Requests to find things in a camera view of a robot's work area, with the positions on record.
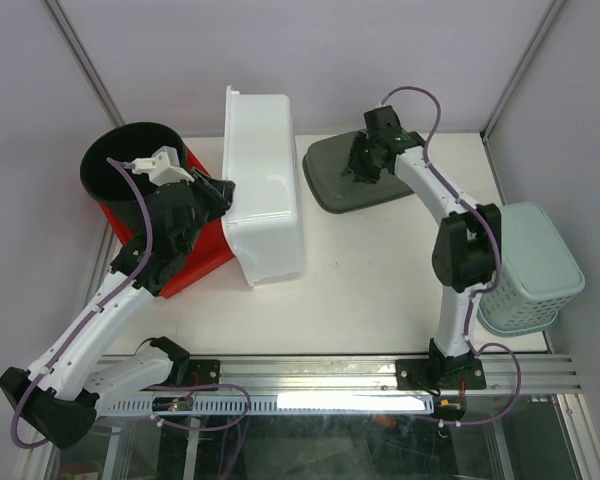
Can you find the dark green plastic tray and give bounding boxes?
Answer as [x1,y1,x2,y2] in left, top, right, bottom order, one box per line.
[302,131,413,214]

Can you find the white plastic tub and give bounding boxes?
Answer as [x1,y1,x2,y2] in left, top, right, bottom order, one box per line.
[221,86,305,287]

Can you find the light teal perforated basket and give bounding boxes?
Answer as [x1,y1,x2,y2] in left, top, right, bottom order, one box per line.
[477,203,585,337]

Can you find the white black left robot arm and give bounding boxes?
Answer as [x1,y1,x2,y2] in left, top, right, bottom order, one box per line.
[0,160,236,450]

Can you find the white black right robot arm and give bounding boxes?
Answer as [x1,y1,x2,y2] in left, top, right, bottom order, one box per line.
[347,105,501,393]

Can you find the red plastic tray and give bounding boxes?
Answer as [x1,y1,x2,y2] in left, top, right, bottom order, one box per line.
[99,147,234,299]

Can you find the black round bucket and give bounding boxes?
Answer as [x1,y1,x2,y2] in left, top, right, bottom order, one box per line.
[79,122,188,236]

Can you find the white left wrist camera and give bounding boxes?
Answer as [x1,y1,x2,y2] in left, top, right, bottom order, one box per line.
[123,146,195,187]

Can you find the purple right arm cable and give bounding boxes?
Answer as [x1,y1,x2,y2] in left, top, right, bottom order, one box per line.
[379,86,524,426]

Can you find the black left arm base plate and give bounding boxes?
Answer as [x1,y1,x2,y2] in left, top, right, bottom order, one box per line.
[165,358,221,391]

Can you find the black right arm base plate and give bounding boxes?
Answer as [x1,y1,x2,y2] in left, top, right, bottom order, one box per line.
[395,358,487,394]

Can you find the white slotted cable duct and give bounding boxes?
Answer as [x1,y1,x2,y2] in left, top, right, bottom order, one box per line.
[104,392,434,417]

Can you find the aluminium mounting rail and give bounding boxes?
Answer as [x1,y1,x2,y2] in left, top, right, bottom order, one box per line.
[192,353,582,396]

